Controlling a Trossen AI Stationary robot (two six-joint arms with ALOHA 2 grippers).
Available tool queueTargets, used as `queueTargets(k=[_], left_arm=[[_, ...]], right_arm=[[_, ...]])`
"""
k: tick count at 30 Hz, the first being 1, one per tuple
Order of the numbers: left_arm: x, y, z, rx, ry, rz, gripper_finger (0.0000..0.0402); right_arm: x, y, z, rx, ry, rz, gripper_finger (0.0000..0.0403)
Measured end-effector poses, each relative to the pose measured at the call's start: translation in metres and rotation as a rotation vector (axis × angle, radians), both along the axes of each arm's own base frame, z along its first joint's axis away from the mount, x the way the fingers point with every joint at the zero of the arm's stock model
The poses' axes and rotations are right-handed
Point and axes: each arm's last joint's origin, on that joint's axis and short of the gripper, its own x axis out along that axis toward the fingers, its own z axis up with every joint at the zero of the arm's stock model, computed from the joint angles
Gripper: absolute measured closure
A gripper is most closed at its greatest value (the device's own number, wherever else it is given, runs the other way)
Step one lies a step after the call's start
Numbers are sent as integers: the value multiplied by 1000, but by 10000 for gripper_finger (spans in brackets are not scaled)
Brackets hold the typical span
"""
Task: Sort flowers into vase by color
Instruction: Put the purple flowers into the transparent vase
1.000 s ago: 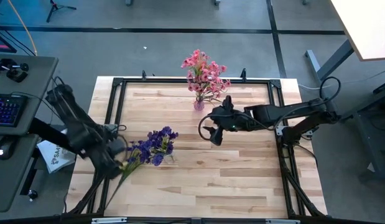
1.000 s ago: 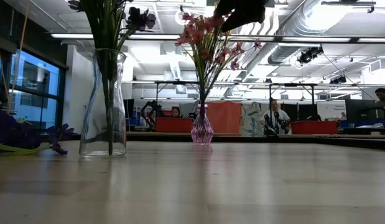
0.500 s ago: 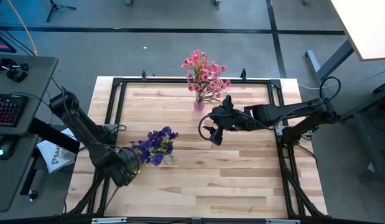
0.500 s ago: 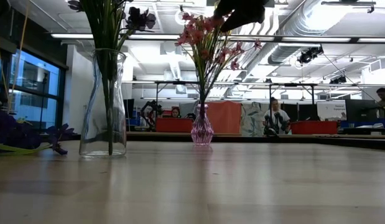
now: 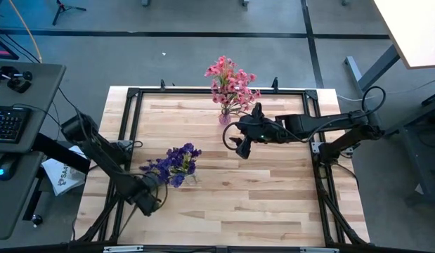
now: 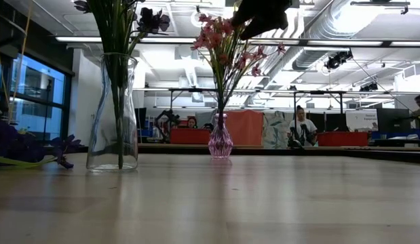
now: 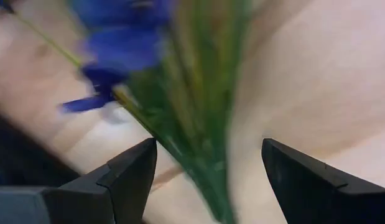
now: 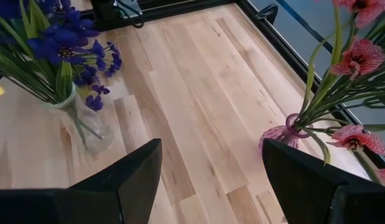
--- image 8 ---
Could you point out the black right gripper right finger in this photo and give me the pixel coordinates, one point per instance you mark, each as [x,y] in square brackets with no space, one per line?
[319,199]

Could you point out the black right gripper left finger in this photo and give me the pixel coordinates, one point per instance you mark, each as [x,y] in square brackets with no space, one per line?
[86,205]

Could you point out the pink glass vase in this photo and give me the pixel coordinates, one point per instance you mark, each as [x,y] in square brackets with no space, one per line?
[276,133]

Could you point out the clear glass vase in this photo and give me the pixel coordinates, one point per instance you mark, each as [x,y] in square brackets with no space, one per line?
[92,137]

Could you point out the black table clamp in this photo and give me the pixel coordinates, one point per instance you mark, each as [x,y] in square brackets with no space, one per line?
[270,11]

